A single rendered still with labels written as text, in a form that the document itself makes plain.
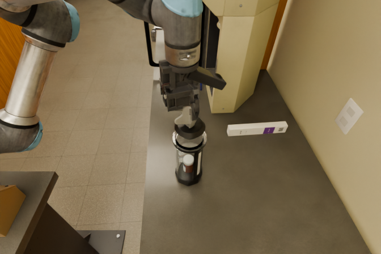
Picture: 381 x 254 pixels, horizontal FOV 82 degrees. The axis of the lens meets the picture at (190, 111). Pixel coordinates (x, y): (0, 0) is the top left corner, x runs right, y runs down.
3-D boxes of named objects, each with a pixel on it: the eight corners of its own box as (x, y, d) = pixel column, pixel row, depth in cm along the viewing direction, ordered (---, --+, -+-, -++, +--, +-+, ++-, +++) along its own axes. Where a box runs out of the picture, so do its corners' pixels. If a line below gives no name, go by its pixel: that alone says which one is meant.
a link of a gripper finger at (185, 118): (173, 131, 62) (171, 104, 56) (193, 126, 63) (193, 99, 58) (177, 138, 59) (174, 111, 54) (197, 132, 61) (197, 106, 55)
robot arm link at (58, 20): (-27, 142, 73) (19, -23, 61) (25, 139, 85) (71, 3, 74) (-16, 163, 67) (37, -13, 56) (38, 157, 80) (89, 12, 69)
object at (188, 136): (210, 138, 65) (211, 123, 60) (180, 147, 62) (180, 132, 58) (198, 117, 71) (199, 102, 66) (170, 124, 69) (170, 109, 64)
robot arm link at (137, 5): (110, -43, 42) (148, -34, 37) (149, -12, 52) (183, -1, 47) (96, -3, 44) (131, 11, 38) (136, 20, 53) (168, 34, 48)
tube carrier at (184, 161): (207, 180, 81) (212, 144, 66) (180, 189, 78) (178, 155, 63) (196, 156, 88) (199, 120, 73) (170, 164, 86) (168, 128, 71)
